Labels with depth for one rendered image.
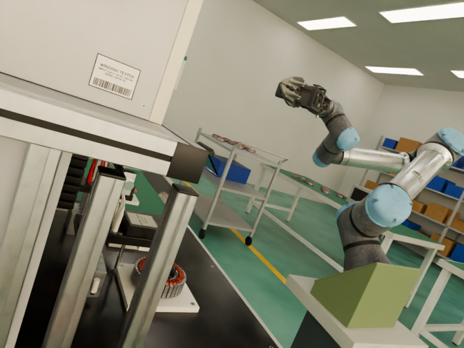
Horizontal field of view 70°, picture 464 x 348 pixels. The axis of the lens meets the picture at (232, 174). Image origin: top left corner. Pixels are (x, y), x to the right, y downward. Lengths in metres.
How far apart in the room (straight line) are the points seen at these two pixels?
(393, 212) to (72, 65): 0.87
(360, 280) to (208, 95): 5.70
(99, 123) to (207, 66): 6.05
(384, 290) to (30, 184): 0.93
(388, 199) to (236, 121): 5.87
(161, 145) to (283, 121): 7.02
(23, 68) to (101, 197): 0.20
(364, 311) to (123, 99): 0.84
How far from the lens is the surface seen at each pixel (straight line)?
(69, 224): 0.89
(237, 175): 3.63
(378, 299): 1.08
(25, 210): 0.42
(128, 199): 0.88
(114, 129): 0.39
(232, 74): 6.63
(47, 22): 0.52
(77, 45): 0.52
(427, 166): 1.25
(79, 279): 0.48
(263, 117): 7.09
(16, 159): 0.41
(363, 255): 1.12
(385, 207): 1.04
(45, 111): 0.38
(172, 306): 0.72
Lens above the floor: 1.16
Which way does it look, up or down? 9 degrees down
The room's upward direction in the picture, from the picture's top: 21 degrees clockwise
